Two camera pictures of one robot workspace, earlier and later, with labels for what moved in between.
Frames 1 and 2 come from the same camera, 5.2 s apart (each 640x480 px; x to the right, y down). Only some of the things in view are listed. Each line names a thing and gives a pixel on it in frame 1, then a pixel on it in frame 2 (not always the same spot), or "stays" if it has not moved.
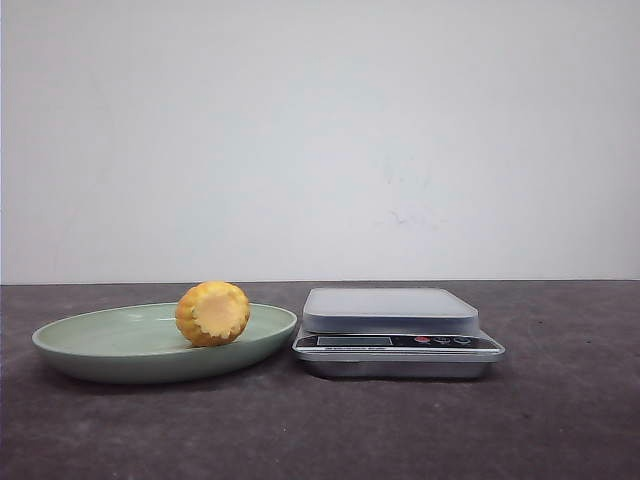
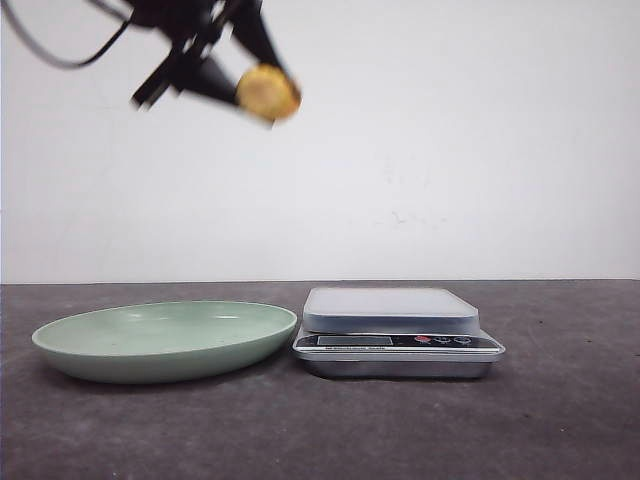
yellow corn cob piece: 211,313 → 266,91
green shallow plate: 143,345 stays
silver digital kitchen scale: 392,334 stays
